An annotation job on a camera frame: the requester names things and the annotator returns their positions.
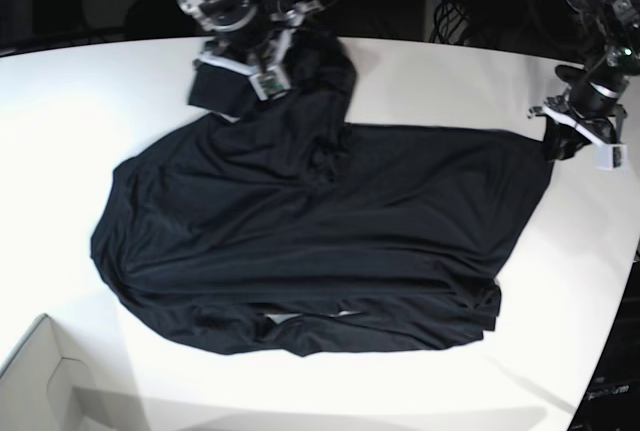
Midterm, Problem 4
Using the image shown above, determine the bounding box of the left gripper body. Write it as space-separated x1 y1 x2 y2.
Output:
528 95 628 146

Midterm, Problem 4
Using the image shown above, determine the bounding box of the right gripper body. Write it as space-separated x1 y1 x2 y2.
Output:
197 0 325 81

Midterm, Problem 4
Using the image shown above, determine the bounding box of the black t-shirt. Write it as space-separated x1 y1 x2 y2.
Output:
90 31 554 356

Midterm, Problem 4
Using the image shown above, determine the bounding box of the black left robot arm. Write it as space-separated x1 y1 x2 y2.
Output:
530 0 639 148

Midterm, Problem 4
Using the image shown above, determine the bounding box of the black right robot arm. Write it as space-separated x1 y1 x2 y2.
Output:
176 0 324 101

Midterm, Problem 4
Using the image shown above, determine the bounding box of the white cardboard box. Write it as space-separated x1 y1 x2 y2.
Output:
1 315 97 431

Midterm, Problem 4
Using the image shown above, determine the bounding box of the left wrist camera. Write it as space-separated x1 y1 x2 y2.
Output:
596 143 628 171

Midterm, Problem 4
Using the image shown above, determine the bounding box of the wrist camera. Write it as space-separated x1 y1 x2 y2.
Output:
249 67 291 101
596 143 628 171

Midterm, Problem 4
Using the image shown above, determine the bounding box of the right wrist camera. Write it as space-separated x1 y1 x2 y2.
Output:
249 67 291 101

